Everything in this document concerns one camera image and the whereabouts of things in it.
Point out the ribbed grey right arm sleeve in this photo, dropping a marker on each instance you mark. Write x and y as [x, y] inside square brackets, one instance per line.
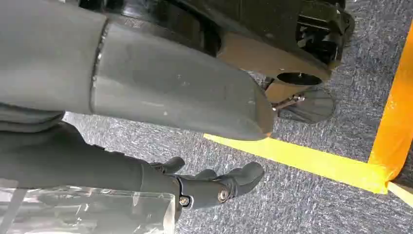
[29, 118]

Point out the orange floor tape strip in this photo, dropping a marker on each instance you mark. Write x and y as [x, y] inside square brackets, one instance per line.
[395, 122]

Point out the yellow floor tape strip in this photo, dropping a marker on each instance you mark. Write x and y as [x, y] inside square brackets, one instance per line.
[401, 193]
[296, 160]

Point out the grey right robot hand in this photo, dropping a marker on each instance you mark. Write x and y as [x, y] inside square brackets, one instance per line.
[167, 87]

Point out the clear plastic block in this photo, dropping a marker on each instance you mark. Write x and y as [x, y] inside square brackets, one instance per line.
[90, 213]

